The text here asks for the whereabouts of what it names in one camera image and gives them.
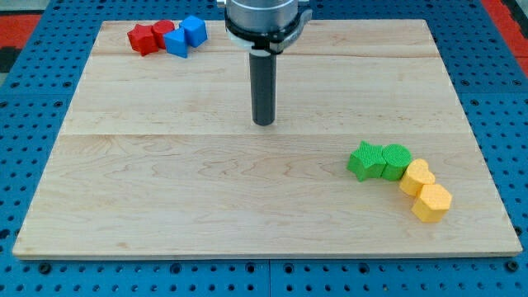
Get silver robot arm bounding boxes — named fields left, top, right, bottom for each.
left=216, top=0, right=313, bottom=57

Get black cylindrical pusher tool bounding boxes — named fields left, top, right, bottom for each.
left=249, top=54, right=276, bottom=126

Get green star block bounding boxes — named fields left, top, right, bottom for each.
left=346, top=140, right=387, bottom=182

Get light wooden board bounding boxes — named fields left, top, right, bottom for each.
left=12, top=19, right=522, bottom=260

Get green cylinder block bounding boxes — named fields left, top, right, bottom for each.
left=381, top=144, right=413, bottom=181

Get blue cube block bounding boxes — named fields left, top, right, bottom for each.
left=179, top=16, right=208, bottom=48

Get blue triangle block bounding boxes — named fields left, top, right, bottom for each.
left=163, top=28, right=187, bottom=59

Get yellow heart block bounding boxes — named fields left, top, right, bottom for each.
left=399, top=158, right=436, bottom=196

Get red cylinder block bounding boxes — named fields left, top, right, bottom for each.
left=151, top=20, right=175, bottom=50

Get red star block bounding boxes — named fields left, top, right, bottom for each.
left=127, top=24, right=159, bottom=56

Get yellow hexagon block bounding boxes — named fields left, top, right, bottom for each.
left=411, top=184, right=452, bottom=223

